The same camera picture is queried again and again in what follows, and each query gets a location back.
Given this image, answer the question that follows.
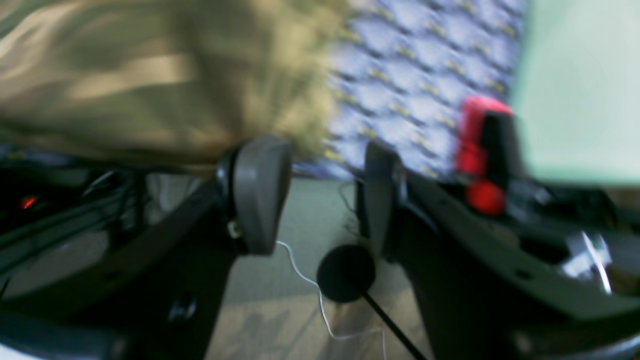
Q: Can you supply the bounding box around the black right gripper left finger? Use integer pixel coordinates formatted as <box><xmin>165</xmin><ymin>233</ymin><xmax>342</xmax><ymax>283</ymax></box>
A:
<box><xmin>1</xmin><ymin>135</ymin><xmax>293</xmax><ymax>360</ymax></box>

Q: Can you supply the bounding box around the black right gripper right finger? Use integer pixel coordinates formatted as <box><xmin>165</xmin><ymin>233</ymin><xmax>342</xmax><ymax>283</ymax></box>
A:
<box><xmin>362</xmin><ymin>142</ymin><xmax>639</xmax><ymax>360</ymax></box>

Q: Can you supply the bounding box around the camouflage T-shirt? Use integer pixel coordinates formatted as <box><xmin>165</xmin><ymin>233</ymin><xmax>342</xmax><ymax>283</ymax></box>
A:
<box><xmin>0</xmin><ymin>0</ymin><xmax>352</xmax><ymax>169</ymax></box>

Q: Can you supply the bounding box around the black round floor base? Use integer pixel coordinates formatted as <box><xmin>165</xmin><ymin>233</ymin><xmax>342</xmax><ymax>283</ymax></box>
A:
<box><xmin>317</xmin><ymin>244</ymin><xmax>377</xmax><ymax>305</ymax></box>

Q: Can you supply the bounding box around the red clamp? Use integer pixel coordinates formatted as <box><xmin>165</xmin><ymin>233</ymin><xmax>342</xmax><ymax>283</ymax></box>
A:
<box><xmin>455</xmin><ymin>96</ymin><xmax>514</xmax><ymax>217</ymax></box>

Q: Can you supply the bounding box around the fan-patterned tablecloth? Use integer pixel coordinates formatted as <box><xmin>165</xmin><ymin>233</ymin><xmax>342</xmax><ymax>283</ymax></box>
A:
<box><xmin>294</xmin><ymin>0</ymin><xmax>529</xmax><ymax>179</ymax></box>

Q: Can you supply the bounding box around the white thin cable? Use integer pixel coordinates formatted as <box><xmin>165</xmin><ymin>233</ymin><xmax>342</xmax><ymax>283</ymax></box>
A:
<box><xmin>276</xmin><ymin>240</ymin><xmax>388</xmax><ymax>360</ymax></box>

